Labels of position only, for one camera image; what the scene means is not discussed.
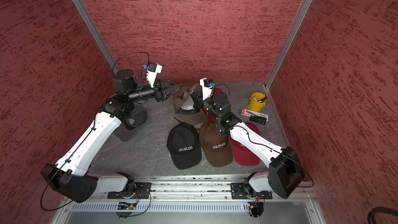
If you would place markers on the yellow plastic bucket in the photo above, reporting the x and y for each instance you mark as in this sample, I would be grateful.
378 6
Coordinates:
254 105

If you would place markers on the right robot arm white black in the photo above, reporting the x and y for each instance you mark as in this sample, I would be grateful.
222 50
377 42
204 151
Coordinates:
285 172

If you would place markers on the dark brown cap back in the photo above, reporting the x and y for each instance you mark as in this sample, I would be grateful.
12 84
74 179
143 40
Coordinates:
185 106

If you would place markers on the white staples box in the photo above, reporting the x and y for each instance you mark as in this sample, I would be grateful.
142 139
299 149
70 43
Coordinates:
249 113

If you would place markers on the left corner aluminium profile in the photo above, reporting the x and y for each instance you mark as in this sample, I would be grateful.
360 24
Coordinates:
85 15

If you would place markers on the black cap front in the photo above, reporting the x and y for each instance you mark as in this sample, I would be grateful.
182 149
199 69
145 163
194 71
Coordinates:
184 146

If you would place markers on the dark grey cap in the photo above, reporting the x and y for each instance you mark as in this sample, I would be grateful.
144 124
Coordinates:
136 118

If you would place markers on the red cap with white logo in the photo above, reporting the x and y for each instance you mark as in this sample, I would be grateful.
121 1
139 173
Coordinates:
242 155

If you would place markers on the right corner aluminium profile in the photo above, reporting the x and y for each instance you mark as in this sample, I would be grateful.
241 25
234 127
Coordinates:
297 21

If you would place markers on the corner aluminium profile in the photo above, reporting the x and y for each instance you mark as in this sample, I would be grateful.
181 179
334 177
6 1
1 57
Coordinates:
85 15
297 21

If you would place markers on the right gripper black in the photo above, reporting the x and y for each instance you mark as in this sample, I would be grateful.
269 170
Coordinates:
198 99

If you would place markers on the black stapler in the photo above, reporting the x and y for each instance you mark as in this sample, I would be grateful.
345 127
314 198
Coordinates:
258 119

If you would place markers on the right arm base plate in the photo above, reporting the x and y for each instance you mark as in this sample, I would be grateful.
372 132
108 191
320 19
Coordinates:
242 192

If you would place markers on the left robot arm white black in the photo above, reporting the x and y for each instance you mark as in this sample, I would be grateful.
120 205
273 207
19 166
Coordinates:
69 176

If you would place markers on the aluminium rail frame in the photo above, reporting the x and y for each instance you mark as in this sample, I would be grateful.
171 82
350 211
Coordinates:
212 194

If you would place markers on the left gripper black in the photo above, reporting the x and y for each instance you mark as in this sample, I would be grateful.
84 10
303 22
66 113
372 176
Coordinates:
162 94

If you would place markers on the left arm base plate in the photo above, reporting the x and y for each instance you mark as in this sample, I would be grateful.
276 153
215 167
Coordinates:
132 191

